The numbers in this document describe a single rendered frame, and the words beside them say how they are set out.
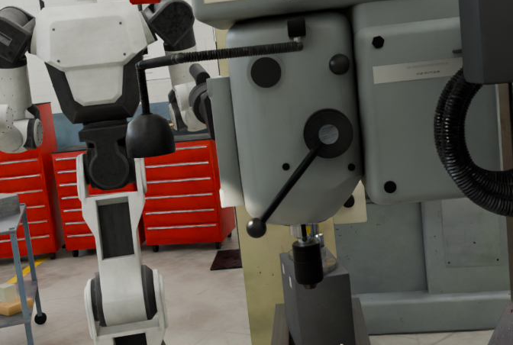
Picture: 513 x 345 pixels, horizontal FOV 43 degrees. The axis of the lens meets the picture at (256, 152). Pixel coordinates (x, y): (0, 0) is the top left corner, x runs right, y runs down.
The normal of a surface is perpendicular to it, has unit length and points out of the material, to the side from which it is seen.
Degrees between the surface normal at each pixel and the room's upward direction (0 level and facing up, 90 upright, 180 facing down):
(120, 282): 66
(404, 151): 90
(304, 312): 90
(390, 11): 90
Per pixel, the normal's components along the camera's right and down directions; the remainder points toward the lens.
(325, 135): -0.07, 0.14
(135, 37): 0.79, -0.09
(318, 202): 0.07, 0.61
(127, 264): 0.13, -0.07
